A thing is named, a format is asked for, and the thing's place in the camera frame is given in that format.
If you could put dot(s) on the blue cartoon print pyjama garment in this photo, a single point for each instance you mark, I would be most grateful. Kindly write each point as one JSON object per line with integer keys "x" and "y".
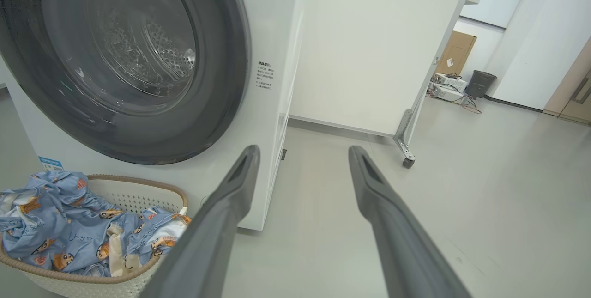
{"x": 55, "y": 210}

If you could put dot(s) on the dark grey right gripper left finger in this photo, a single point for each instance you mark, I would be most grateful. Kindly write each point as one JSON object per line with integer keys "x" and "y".
{"x": 217, "y": 224}

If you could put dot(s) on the white front-load washing machine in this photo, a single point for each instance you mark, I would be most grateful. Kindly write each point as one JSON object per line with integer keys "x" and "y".
{"x": 263, "y": 118}

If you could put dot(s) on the round dark glass washer door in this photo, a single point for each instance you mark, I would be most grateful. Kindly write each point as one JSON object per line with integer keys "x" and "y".
{"x": 221, "y": 81}

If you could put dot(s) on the dark grey trash bin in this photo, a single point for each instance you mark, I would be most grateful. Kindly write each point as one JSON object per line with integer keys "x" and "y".
{"x": 480, "y": 84}

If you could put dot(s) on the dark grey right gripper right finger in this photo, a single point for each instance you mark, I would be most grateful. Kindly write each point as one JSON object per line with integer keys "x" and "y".
{"x": 397, "y": 233}

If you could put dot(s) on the light wooden cabinet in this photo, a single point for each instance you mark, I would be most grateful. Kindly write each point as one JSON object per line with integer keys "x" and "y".
{"x": 575, "y": 90}

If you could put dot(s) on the brown cardboard box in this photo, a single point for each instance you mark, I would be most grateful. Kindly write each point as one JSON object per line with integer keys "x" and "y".
{"x": 457, "y": 51}

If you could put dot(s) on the blue energy label sticker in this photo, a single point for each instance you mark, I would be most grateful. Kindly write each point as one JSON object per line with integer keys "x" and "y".
{"x": 51, "y": 164}

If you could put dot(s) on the cream perforated laundry basket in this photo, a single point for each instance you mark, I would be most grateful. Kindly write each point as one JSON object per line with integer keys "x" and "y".
{"x": 138, "y": 196}

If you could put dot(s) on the white electronic devices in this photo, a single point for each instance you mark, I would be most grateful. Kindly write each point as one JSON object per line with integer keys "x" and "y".
{"x": 448, "y": 88}

